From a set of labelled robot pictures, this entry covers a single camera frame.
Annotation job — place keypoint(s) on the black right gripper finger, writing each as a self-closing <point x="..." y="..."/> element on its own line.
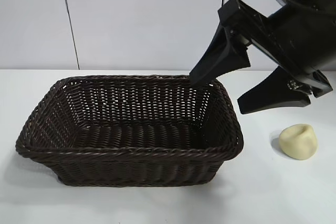
<point x="218" y="61"/>
<point x="273" y="95"/>

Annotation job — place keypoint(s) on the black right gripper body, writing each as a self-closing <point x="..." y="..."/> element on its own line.
<point x="296" y="37"/>

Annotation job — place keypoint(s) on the pale yellow egg yolk pastry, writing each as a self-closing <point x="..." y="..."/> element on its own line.
<point x="298" y="142"/>

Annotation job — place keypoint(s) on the dark brown wicker basket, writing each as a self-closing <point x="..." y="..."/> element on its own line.
<point x="136" y="153"/>

